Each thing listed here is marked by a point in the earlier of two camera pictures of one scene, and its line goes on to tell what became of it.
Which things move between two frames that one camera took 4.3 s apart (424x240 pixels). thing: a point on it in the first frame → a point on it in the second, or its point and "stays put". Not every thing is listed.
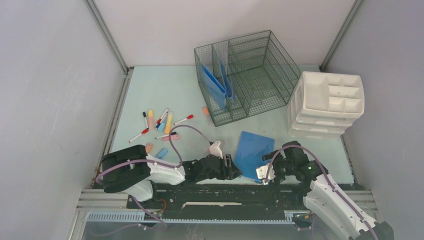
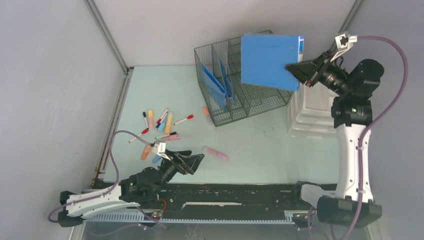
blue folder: x=216 y=90 stays put
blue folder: x=248 y=157 → x=264 y=58
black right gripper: x=278 y=178 → x=310 y=72
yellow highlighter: x=168 y=125 stays put
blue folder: x=227 y=80 stays put
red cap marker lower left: x=143 y=132 stays put
